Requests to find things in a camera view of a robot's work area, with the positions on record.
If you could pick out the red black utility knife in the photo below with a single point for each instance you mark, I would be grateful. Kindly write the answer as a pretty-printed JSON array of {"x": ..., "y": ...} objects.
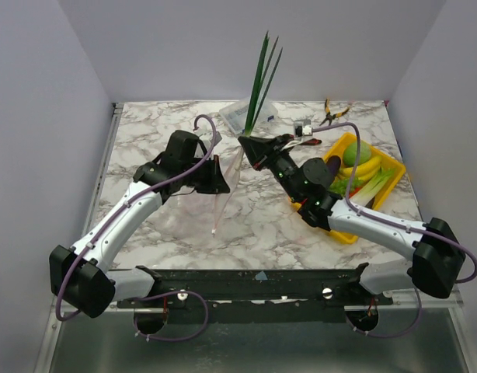
[{"x": 311, "y": 142}]

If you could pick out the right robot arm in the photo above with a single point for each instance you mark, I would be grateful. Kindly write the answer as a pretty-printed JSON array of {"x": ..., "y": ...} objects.
[{"x": 430, "y": 255}]

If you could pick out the green toy cabbage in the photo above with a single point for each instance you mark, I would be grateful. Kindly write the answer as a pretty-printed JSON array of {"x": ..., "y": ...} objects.
[{"x": 357, "y": 152}]

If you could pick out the yellow toy banana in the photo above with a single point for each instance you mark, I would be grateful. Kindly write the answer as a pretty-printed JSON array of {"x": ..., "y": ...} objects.
[{"x": 364, "y": 171}]

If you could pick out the green toy scallion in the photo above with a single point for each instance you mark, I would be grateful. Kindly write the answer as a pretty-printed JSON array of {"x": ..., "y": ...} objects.
[{"x": 267, "y": 65}]

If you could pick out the clear zip top bag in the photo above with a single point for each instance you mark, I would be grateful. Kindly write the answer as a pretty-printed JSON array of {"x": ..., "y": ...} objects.
[{"x": 187, "y": 220}]

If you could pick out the toy celery stalk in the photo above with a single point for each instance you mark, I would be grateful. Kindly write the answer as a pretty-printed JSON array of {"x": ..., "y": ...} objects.
[{"x": 372, "y": 194}]

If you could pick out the clear plastic organizer box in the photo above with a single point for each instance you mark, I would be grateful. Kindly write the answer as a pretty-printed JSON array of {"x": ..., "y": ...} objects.
[{"x": 235, "y": 114}]

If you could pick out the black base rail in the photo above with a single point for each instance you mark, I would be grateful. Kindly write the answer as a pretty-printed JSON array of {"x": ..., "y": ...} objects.
[{"x": 254, "y": 296}]

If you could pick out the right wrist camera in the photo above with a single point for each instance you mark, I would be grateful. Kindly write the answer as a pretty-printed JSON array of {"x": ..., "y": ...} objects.
[{"x": 302, "y": 128}]

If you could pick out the yellow plastic tray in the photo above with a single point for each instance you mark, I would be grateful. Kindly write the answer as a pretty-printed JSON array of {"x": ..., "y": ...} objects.
[{"x": 386, "y": 162}]

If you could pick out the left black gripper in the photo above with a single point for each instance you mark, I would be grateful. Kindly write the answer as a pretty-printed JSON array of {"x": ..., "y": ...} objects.
[{"x": 216, "y": 183}]

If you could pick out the purple toy eggplant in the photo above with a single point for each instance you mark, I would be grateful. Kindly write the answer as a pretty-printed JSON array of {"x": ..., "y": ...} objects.
[{"x": 333, "y": 164}]

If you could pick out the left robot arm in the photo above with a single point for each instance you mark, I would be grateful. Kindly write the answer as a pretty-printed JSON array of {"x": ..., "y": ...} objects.
[{"x": 81, "y": 275}]

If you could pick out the yellow black pliers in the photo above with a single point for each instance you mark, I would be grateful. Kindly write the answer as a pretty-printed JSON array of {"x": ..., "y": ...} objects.
[{"x": 330, "y": 116}]

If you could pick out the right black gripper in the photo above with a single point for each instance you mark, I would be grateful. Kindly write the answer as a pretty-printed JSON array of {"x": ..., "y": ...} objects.
[{"x": 269, "y": 151}]

